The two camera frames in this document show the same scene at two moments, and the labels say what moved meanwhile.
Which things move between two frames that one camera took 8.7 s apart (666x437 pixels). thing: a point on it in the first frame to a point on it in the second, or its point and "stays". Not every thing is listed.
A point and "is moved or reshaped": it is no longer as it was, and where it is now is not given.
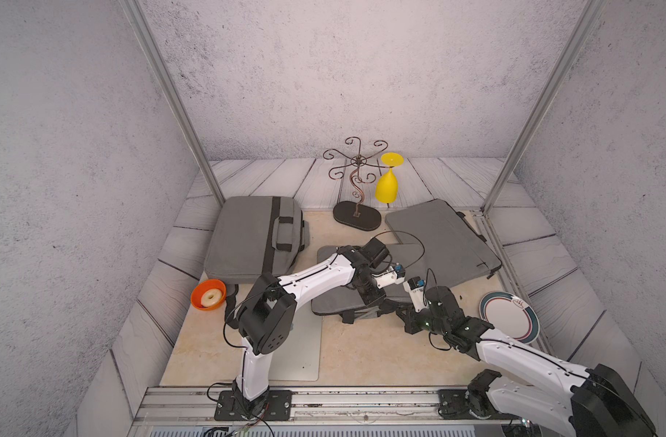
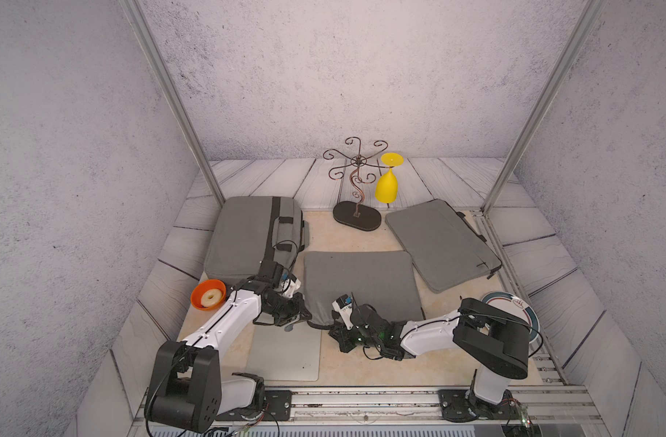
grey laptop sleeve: x=345 y=299 is moved or reshaped
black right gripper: x=408 y=319 to x=341 y=337
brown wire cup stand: x=359 y=168 stays
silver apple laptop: x=300 y=359 stays
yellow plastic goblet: x=386 y=185 stays
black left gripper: x=376 y=298 to x=299 y=306
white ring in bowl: x=211 y=297 stays
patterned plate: x=511 y=315 stays
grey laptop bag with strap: x=255 y=237 stays
